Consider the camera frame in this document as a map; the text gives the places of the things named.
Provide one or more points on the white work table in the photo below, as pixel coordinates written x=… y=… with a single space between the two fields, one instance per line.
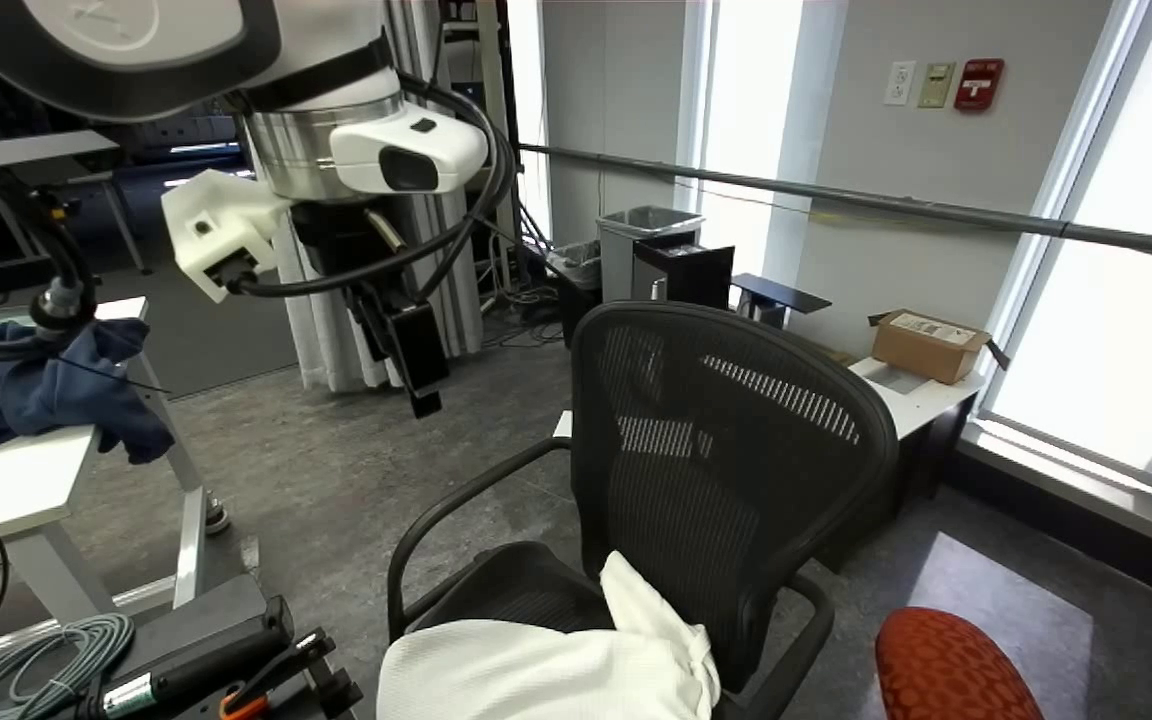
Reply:
x=39 y=476

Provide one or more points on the orange handled clamp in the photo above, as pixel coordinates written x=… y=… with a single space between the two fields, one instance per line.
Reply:
x=301 y=670

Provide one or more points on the orange upholstered chair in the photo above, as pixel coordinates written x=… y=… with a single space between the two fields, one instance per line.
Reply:
x=939 y=666

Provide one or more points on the cardboard box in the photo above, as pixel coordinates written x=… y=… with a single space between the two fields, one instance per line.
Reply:
x=925 y=347

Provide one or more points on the white low cabinet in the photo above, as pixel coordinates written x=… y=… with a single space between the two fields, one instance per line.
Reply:
x=912 y=403

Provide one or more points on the white light switch plate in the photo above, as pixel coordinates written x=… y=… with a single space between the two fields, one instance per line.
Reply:
x=901 y=82

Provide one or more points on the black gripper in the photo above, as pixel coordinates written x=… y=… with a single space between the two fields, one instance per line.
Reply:
x=343 y=243

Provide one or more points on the black box unit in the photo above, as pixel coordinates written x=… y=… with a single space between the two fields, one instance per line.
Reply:
x=691 y=273

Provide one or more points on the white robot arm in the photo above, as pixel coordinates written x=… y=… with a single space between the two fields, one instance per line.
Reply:
x=135 y=60

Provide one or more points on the white towel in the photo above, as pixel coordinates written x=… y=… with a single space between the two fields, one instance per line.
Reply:
x=646 y=666

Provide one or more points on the red fire alarm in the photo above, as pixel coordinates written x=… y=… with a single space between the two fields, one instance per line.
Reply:
x=978 y=84

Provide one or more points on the grey wall rail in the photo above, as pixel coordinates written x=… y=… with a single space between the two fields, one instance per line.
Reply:
x=857 y=199

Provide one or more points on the black mesh office chair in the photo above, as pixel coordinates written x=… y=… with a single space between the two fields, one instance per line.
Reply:
x=721 y=457

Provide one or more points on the beige wall thermostat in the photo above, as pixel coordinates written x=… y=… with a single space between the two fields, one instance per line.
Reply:
x=939 y=84

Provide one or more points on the grey trash bin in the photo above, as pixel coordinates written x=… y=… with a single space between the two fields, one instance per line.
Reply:
x=626 y=232

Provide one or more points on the blue cloth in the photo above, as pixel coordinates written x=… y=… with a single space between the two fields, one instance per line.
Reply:
x=85 y=384

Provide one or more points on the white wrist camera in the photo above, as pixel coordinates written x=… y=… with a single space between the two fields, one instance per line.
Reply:
x=406 y=154

